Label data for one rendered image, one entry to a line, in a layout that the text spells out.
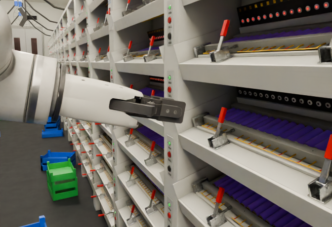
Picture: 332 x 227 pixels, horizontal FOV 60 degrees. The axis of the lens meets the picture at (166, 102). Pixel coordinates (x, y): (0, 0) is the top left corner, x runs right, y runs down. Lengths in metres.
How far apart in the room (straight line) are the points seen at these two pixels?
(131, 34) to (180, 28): 0.71
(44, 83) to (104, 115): 0.08
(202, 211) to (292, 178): 0.33
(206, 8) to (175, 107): 0.46
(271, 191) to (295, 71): 0.21
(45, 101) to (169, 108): 0.16
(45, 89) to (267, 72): 0.34
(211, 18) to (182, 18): 0.09
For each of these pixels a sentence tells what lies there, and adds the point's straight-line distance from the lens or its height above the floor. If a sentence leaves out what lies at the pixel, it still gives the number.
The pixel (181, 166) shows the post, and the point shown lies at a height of 0.84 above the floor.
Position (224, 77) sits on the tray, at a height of 1.10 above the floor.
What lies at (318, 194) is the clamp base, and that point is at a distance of 0.48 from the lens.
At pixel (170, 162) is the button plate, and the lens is 0.86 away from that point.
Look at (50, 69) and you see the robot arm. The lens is 0.36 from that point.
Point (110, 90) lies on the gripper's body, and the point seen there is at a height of 1.09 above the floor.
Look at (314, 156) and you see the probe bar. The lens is 0.54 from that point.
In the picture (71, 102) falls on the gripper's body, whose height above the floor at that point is 1.08.
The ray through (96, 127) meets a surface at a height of 0.65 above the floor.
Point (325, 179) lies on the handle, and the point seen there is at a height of 0.96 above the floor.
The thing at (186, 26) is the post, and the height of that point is 1.22.
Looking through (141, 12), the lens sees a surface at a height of 1.30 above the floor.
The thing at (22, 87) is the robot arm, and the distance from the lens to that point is 0.35.
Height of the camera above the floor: 1.13
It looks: 8 degrees down
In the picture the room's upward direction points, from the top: straight up
